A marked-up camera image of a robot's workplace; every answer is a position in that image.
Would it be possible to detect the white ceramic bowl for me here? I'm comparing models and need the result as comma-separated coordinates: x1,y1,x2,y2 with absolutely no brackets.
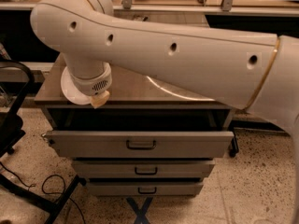
61,67,91,105

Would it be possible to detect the middle grey drawer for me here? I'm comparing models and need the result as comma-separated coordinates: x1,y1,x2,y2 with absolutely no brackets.
72,160,215,179

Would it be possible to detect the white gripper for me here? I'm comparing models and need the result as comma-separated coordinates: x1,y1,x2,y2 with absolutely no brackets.
70,63,112,108

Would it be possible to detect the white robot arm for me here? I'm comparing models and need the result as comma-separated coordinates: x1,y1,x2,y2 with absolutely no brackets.
30,0,299,146

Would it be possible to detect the grey drawer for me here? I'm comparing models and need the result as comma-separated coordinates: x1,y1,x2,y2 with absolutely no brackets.
46,131,234,159
86,181,203,196
72,160,215,179

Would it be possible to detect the black office chair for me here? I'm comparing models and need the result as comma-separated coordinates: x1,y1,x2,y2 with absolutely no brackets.
0,58,86,224

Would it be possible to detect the bottom grey drawer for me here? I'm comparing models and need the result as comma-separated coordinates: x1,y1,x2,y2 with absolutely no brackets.
86,181,203,196

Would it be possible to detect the grey drawer cabinet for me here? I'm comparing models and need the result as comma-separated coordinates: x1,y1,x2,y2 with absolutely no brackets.
34,8,243,198

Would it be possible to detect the top grey drawer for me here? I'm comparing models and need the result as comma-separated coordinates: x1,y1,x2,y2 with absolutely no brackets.
46,131,234,159

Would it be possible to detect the black floor cable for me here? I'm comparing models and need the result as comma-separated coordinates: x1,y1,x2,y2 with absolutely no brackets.
0,161,87,224

